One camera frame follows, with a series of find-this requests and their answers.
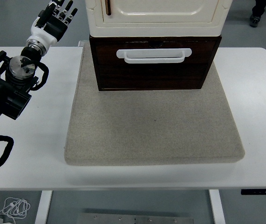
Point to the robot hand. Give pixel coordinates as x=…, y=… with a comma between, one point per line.
x=50, y=29

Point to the person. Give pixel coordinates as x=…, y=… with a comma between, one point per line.
x=258, y=9

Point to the cream plastic cabinet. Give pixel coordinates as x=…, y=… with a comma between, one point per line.
x=156, y=29

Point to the white table leg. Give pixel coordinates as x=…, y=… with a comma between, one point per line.
x=43, y=207
x=216, y=207

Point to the dark wooden drawer case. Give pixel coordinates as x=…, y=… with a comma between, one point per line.
x=92, y=49

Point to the grey metal plate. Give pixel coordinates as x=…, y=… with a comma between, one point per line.
x=135, y=219

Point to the beige fabric mat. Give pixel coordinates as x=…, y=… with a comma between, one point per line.
x=146, y=130

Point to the black table control panel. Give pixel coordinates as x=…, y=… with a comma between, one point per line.
x=261, y=192

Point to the dark wooden drawer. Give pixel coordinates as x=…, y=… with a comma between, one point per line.
x=151, y=75

